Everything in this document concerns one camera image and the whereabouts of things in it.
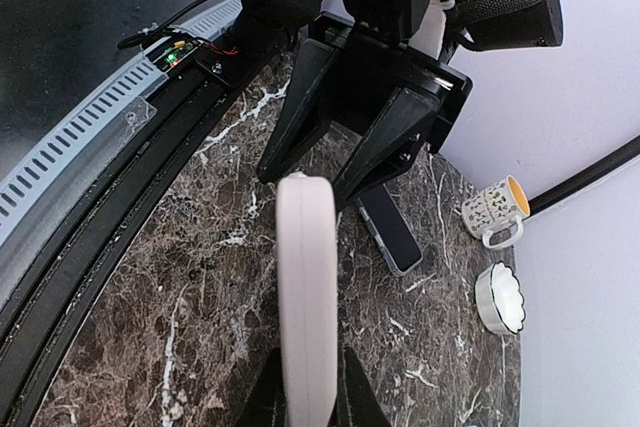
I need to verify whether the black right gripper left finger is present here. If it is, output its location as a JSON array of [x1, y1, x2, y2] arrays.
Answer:
[[239, 348, 287, 427]]

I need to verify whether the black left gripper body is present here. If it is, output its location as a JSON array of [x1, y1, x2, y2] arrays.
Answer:
[[309, 12, 473, 154]]

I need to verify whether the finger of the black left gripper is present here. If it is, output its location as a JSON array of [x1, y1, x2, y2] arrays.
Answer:
[[257, 39, 335, 182], [333, 88, 440, 205]]

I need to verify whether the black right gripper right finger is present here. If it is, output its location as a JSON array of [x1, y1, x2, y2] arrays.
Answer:
[[332, 346, 390, 427]]

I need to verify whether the phone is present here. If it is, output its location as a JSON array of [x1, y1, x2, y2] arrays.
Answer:
[[276, 172, 338, 426], [357, 185, 423, 277]]

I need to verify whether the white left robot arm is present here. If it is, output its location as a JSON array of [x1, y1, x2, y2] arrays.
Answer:
[[234, 0, 472, 208]]

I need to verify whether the white patterned mug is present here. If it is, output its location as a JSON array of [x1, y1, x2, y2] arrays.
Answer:
[[461, 175, 531, 250]]

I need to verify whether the left green circuit board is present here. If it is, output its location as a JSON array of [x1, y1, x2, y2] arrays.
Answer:
[[153, 39, 200, 72]]

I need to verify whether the white scalloped bowl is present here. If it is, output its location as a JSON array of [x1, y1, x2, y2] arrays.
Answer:
[[474, 261, 526, 335]]

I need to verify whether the black left frame post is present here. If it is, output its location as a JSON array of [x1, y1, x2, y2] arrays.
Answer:
[[529, 136, 640, 216]]

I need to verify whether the black front rail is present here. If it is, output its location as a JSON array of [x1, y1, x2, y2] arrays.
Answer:
[[1, 45, 280, 426]]

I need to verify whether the white slotted cable duct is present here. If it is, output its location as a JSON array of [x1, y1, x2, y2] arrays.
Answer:
[[1, 0, 241, 248]]

